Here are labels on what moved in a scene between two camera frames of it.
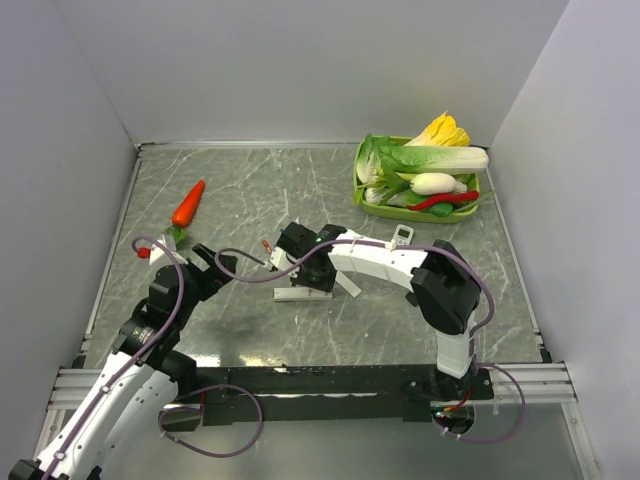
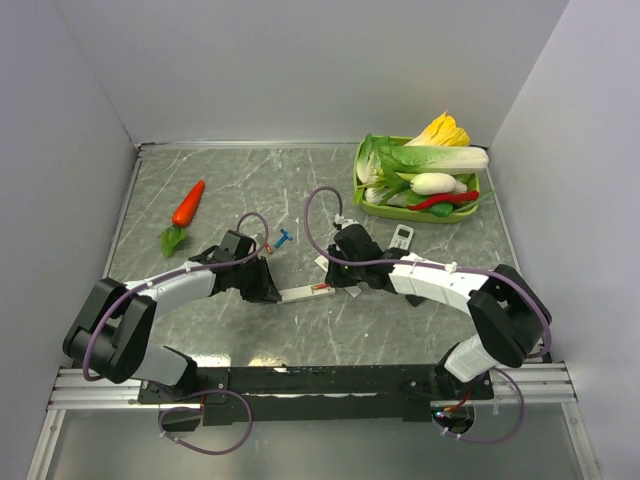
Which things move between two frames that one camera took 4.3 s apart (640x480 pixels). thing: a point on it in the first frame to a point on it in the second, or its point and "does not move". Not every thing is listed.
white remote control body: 300,294 does not move
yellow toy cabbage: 441,132 does not move
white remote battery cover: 347,284 does not move
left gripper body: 208,281 to 254,282
